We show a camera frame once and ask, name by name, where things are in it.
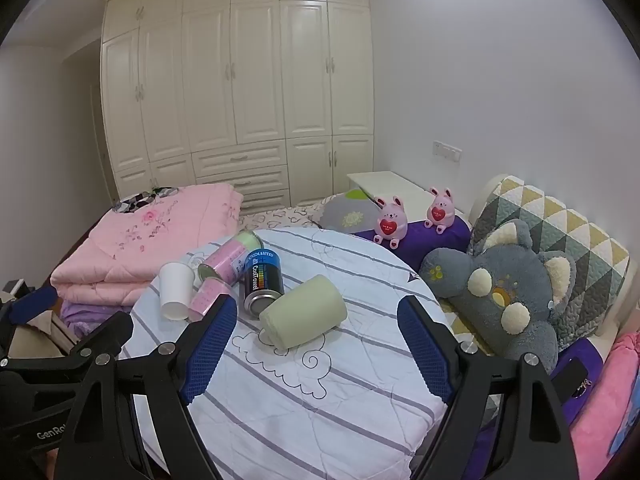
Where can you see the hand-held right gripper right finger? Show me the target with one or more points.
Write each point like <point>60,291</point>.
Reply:
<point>425,350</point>

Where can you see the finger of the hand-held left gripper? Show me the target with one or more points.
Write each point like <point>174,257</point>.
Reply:
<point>117,332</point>
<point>32,305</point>

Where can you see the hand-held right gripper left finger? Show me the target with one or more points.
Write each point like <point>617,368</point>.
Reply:
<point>210,350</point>

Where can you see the light green cup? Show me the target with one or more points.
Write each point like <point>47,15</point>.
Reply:
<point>305,315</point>

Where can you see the small pink cup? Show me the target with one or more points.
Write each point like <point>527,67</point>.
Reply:
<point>207,297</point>

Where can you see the white paper cup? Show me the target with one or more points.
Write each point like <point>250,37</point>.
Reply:
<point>175,290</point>

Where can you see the purple blanket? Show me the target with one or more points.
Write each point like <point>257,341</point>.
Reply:
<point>85,317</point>

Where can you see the black spray can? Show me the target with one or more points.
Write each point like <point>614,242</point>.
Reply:
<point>262,280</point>

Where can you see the pink can with green lid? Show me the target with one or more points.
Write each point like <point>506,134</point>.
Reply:
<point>227,260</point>

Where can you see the folded pink quilt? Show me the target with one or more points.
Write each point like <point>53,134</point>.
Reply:
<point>150,240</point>

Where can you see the purple pillow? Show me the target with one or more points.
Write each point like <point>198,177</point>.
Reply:
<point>430,245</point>

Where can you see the white striped quilt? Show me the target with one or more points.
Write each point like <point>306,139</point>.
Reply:
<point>325,385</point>

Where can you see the black white patterned garment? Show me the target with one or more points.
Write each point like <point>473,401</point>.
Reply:
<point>130,204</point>

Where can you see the grey plush animal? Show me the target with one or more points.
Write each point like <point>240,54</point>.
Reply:
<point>530,270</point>

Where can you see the pink bunny toy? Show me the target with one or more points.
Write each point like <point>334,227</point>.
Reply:
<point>440,212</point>
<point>390,222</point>

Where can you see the heart print bed sheet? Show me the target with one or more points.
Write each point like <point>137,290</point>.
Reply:
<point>280,217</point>

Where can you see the black pouch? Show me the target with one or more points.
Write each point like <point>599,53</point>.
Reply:
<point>575,375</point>

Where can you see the grey flower cushion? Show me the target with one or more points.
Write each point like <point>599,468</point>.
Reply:
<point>345,212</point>

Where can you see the white bedside table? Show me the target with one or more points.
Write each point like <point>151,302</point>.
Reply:
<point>395,185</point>

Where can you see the pink fluffy cloth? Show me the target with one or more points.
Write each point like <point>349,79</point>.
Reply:
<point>610,395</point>

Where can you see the triangle pattern quilted cushion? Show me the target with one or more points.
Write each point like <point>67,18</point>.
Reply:
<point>575,225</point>

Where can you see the cream white wardrobe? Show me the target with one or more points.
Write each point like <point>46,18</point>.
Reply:
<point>250,85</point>

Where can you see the white wall switch panel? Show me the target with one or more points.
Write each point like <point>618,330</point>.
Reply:
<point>447,151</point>

